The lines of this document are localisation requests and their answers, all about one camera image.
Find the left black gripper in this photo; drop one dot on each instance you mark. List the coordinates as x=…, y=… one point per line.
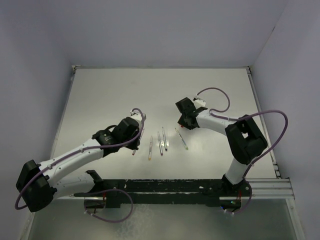
x=134, y=145

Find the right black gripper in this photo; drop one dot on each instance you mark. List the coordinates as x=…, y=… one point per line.
x=182, y=122

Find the red-end white pen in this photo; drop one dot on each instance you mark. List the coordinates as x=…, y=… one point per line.
x=135, y=150

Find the yellow-end white pen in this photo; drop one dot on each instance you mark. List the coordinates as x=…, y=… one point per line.
x=150, y=148

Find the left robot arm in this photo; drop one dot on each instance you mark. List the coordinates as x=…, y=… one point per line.
x=39, y=183

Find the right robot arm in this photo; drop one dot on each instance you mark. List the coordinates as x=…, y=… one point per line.
x=244, y=137

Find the green-end white pen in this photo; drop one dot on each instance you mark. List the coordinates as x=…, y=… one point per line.
x=182, y=139

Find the blue-end white pen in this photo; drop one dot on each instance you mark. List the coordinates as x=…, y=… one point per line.
x=164, y=139

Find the magenta-end white pen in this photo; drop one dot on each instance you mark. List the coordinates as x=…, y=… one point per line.
x=160, y=143

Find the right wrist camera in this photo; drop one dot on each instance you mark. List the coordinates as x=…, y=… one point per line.
x=199, y=102

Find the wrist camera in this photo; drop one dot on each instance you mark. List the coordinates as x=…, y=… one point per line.
x=199, y=102
x=138, y=116

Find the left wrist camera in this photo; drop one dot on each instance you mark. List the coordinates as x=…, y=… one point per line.
x=138, y=116

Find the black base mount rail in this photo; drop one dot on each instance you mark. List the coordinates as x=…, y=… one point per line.
x=208, y=192

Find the aluminium frame rail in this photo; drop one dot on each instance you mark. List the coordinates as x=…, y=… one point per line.
x=290, y=201

